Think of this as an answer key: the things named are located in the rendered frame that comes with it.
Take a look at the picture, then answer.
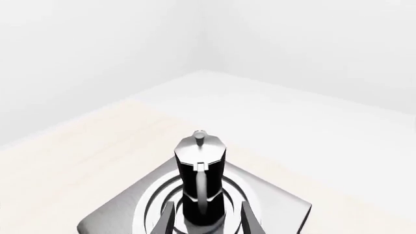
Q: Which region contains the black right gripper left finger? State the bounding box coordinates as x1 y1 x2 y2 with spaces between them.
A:
150 201 176 234

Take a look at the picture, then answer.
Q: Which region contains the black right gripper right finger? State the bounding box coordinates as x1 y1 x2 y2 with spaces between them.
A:
240 201 268 234

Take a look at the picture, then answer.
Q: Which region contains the flat stove plate with rings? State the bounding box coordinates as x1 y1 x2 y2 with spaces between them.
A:
76 157 313 234

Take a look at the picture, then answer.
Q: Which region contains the silver black moka pot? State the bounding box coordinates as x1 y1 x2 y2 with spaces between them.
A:
174 129 227 234

